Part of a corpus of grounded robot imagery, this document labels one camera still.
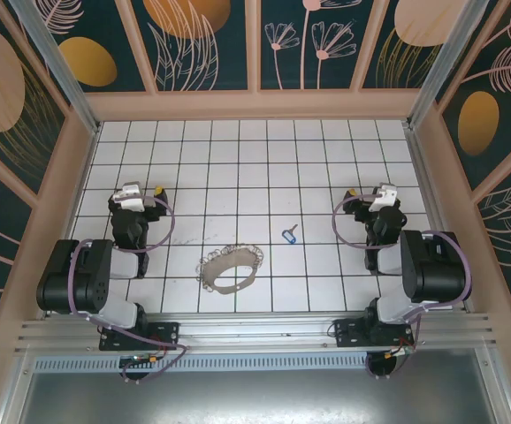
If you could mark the key with blue tag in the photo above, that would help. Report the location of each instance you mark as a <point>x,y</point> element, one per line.
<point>289,237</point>

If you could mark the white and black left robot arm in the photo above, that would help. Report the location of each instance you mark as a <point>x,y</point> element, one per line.
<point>83,274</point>

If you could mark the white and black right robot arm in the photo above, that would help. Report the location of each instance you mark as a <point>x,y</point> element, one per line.
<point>437,269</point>

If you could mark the small green controller board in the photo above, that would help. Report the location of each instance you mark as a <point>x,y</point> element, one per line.
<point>138,360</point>

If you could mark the grey metal sheet panel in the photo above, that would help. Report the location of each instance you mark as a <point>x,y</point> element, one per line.
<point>255,397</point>

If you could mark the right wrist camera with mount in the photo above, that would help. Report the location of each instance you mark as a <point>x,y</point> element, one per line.
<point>383,199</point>

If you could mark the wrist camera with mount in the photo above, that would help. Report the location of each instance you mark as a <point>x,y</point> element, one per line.
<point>383,199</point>
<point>129,199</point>

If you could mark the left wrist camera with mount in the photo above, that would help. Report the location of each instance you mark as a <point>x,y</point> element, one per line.
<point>129,199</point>

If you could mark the aluminium side rail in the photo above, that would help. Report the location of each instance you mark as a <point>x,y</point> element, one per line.
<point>427,185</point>

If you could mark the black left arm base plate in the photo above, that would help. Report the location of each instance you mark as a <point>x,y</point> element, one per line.
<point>167,335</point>

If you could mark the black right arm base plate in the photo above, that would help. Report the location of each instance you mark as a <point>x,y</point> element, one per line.
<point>348,335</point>

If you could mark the aluminium corner post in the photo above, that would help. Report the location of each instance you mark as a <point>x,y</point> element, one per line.
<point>441,66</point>
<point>63,75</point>

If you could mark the long aluminium mounting rail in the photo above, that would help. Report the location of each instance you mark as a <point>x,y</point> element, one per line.
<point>255,329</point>

